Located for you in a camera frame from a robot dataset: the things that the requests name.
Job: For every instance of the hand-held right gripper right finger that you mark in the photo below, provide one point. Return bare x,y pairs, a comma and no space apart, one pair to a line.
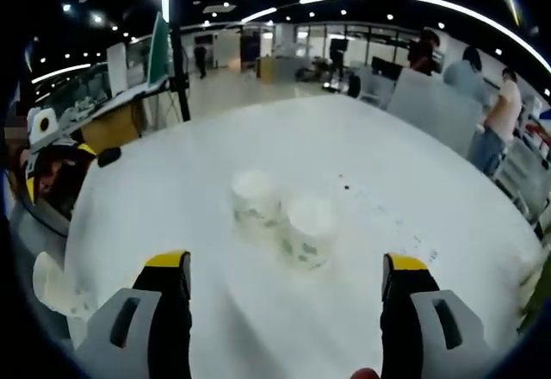
404,331

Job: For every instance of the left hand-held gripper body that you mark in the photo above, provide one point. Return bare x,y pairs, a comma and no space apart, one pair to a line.
43,125

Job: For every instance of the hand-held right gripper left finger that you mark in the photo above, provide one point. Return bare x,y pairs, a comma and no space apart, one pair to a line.
168,331

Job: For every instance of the printed white paper cup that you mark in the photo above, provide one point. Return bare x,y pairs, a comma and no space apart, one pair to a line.
51,280
256,206
310,232

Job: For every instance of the person's left hand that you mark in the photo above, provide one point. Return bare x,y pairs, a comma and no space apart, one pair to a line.
56,176

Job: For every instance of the person's right hand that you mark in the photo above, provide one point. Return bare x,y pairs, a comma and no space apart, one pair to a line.
366,374

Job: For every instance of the black computer mouse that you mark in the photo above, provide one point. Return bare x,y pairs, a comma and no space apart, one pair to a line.
109,157

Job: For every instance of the grey office chair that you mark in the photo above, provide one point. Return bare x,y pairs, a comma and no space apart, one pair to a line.
39,224

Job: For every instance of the wooden side desk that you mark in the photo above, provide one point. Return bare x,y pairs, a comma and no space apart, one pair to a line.
112,125

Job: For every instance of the green standing board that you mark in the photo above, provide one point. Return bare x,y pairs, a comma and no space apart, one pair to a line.
157,51

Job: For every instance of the black tripod stand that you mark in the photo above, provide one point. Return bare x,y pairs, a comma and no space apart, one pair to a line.
178,73

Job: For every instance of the green potted plant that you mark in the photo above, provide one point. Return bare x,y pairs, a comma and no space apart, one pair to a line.
538,293

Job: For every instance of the white table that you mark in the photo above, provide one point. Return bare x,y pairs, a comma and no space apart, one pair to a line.
215,138

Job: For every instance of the ceiling air conditioner vent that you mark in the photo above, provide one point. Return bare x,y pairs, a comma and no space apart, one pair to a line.
219,8

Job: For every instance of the pale grey chair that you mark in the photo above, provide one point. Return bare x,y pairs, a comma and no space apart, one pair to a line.
435,112

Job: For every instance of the short ceiling strip light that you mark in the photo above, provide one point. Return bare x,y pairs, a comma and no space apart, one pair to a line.
258,15

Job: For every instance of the black computer monitor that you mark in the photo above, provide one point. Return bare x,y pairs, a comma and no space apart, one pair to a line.
386,68

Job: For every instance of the curved ceiling strip light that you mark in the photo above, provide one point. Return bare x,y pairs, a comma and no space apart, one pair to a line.
473,19

